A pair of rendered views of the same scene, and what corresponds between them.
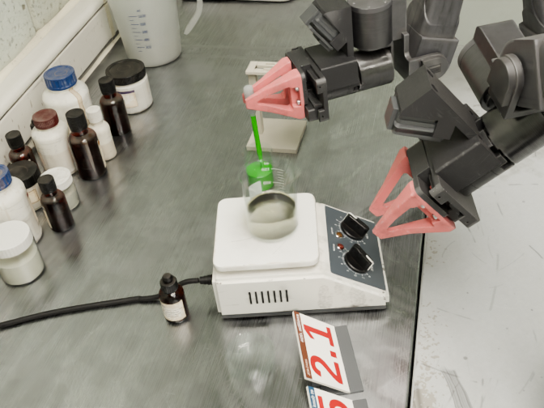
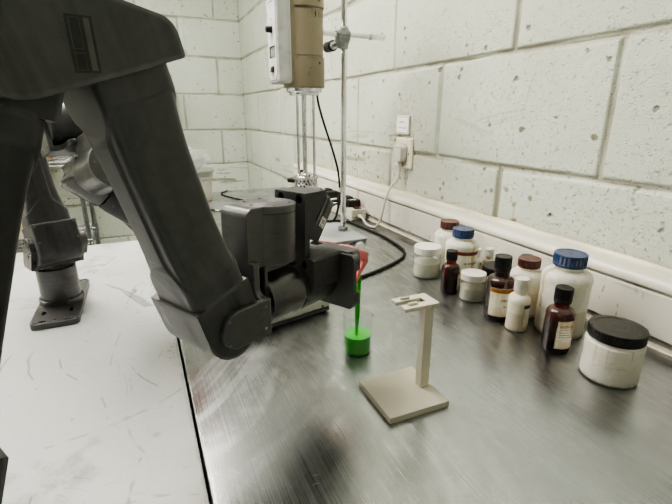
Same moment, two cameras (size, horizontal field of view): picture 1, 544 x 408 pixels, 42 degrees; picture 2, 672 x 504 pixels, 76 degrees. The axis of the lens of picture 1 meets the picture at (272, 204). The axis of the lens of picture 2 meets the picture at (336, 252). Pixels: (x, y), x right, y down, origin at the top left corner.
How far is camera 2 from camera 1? 130 cm
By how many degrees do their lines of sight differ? 111
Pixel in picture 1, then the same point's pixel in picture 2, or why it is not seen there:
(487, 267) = (120, 354)
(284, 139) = (384, 385)
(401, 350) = not seen: hidden behind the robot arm
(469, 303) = (136, 332)
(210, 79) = (618, 446)
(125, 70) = (613, 325)
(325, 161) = (320, 387)
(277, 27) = not seen: outside the picture
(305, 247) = not seen: hidden behind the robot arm
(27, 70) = (632, 269)
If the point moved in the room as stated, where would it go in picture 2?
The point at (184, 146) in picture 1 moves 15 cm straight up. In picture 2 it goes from (471, 354) to (481, 255)
